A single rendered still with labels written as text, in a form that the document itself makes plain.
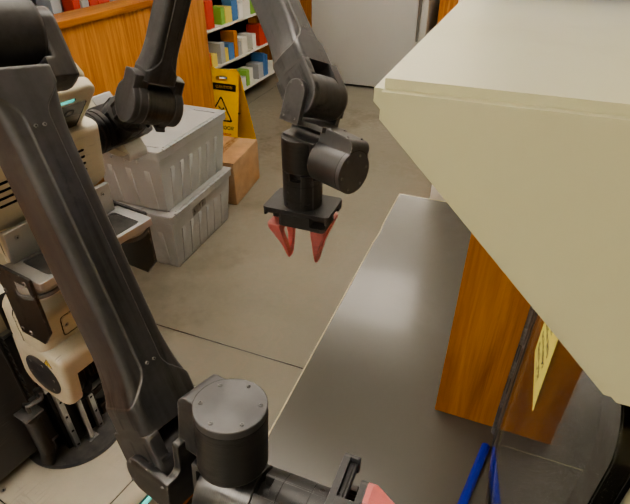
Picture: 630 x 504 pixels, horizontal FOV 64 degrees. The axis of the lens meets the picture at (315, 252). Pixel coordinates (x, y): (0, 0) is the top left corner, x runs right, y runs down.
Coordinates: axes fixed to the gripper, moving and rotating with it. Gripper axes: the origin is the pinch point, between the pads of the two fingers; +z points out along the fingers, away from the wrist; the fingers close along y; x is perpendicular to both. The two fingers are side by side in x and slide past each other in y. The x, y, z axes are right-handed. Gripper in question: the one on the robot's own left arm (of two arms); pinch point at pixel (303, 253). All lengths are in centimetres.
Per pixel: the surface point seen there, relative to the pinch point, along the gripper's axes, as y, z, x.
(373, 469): 18.5, 15.9, -21.8
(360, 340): 10.0, 15.8, 0.4
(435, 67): 23, -41, -44
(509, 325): 30.9, -3.0, -9.4
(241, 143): -130, 81, 209
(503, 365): 31.5, 3.8, -9.3
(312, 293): -45, 109, 116
